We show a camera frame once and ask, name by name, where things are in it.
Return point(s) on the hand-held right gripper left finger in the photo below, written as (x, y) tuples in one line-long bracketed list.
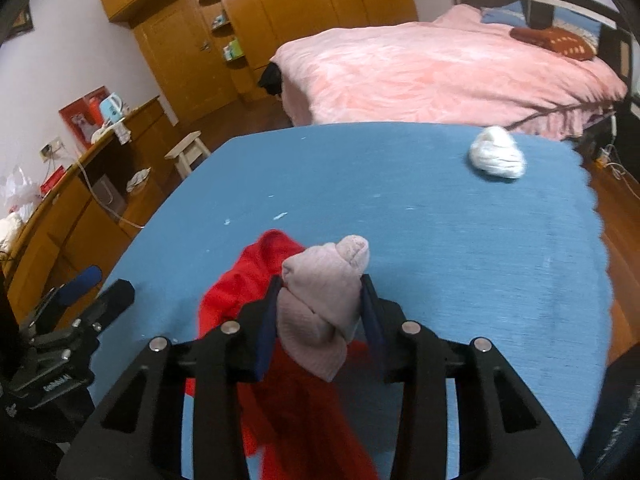
[(265, 340)]

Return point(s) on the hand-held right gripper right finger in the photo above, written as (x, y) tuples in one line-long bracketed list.
[(372, 330)]

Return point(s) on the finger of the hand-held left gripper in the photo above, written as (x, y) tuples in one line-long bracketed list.
[(80, 282), (115, 297)]

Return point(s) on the pink knit sock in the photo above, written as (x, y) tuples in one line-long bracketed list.
[(320, 300)]

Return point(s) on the red cloth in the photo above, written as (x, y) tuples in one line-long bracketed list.
[(235, 285)]

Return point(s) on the black trash bin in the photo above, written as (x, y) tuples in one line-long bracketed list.
[(620, 410)]

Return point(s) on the wooden side cabinet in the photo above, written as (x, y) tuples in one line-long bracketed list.
[(55, 230)]

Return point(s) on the blue tablecloth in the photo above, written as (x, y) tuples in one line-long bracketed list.
[(425, 240)]

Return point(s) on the small red box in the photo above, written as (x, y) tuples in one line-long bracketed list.
[(52, 181)]

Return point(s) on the white plastic bag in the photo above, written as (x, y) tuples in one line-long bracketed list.
[(22, 187)]

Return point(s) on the red gift box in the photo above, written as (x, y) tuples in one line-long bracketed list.
[(75, 122)]

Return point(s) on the small wooden stool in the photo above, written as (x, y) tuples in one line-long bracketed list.
[(186, 149)]

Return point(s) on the light blue kettle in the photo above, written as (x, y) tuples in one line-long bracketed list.
[(111, 109)]

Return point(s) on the white rolled sock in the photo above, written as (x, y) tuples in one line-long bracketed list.
[(495, 157)]

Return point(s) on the wooden door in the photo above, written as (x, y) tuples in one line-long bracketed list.
[(180, 60)]

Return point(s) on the bed with pink cover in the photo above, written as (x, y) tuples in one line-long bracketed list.
[(425, 75)]

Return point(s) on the black clothing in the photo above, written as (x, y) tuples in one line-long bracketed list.
[(271, 79)]

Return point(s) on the green box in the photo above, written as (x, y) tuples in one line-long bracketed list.
[(232, 50)]

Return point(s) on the floor power strip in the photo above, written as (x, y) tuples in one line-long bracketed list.
[(604, 154)]

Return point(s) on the wooden wardrobe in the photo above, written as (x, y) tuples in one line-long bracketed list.
[(310, 5)]

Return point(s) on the blue pillow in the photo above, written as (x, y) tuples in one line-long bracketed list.
[(575, 19), (505, 14)]

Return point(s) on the red dotted cushion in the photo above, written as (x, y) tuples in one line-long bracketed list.
[(560, 42)]

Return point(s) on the wall socket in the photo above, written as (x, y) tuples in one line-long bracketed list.
[(52, 148)]

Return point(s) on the red wall hanging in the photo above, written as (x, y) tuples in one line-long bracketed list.
[(20, 19)]

